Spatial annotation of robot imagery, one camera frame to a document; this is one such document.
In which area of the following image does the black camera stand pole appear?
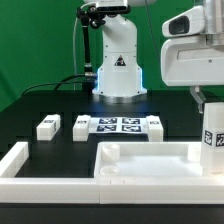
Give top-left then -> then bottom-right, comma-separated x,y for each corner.
77,5 -> 105,93

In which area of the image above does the white U-shaped obstacle fence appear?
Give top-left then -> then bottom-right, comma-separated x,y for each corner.
0,142 -> 224,204

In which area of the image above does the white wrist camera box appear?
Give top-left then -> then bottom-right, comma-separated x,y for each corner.
162,5 -> 206,38

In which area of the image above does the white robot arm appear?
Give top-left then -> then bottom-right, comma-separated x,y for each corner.
84,0 -> 224,107

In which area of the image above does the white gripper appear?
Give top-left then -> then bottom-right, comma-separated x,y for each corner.
161,35 -> 224,114

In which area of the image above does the white square desk top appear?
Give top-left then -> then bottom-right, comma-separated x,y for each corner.
94,142 -> 204,178

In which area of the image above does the fiducial marker sheet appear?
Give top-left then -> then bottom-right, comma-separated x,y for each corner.
89,117 -> 147,134

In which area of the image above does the black cable on table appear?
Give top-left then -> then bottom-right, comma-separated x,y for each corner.
21,73 -> 88,98

